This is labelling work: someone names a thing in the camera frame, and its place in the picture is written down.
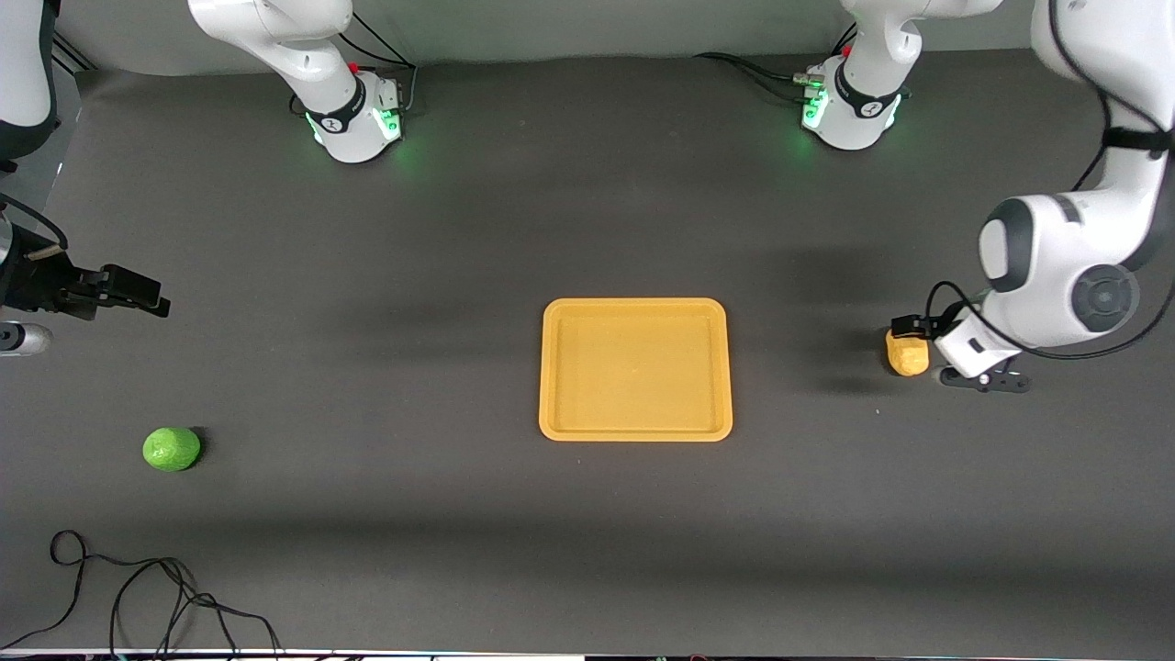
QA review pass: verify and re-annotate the yellow-brown potato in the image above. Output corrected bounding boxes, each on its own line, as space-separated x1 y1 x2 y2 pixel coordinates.
885 330 931 378

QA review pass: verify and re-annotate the green apple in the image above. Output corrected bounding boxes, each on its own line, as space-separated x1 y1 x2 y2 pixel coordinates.
142 426 202 473

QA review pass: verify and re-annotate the yellow plastic tray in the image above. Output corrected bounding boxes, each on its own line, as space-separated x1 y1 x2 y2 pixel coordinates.
538 297 734 443

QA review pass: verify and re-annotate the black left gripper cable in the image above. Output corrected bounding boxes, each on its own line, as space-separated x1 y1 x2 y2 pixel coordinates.
923 279 1175 362

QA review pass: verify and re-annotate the thin black cable on table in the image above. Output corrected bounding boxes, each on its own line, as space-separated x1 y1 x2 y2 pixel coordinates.
0 530 282 659

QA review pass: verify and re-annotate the black left arm base cable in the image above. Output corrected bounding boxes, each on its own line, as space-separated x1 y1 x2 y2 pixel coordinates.
693 51 824 104

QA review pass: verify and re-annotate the black arm base cable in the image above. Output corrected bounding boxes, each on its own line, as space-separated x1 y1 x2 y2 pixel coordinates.
338 11 420 115
693 51 824 104

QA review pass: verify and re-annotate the black right arm base cable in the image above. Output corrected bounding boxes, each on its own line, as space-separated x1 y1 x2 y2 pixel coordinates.
338 11 420 115

